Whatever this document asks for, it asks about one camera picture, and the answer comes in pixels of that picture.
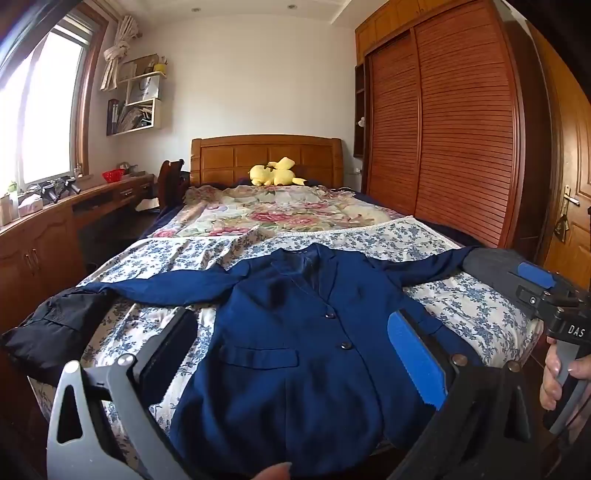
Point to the black garment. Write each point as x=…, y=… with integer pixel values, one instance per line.
x=46, y=332

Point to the person's left hand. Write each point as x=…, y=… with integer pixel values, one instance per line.
x=274, y=473

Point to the dark grey cloth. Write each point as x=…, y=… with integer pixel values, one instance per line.
x=485, y=272

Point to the wooden headboard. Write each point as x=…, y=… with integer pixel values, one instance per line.
x=231, y=157

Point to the tied cream curtain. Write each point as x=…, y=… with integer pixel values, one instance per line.
x=117, y=48

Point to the hanging door ornament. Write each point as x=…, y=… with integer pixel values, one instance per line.
x=561, y=226

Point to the black device on desk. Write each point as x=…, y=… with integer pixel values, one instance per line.
x=57, y=188

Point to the navy blue blazer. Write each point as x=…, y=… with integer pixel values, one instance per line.
x=286, y=350

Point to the wooden door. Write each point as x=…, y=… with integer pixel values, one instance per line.
x=572, y=152

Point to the window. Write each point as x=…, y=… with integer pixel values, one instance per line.
x=46, y=106

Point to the blue floral bed sheet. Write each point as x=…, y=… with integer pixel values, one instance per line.
x=461, y=304

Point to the wooden chair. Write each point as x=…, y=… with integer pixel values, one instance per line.
x=168, y=182

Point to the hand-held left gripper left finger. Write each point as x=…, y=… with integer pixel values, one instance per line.
x=168, y=350

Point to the white wall shelf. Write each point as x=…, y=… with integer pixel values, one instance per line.
x=143, y=92

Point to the wooden desk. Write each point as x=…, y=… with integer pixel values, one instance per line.
x=41, y=249

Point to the person's right hand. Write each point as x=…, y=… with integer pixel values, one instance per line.
x=550, y=374

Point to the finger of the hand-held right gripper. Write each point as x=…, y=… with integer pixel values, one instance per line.
x=535, y=275
x=545, y=302

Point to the yellow plush toy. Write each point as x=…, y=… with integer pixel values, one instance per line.
x=277, y=174

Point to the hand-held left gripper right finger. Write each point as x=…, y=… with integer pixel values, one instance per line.
x=415, y=364

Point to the wooden side shelf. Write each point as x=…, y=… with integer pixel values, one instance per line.
x=360, y=97

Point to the pink floral quilt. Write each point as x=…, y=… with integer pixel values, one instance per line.
x=277, y=217

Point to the wooden louvred wardrobe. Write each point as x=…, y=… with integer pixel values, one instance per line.
x=452, y=129

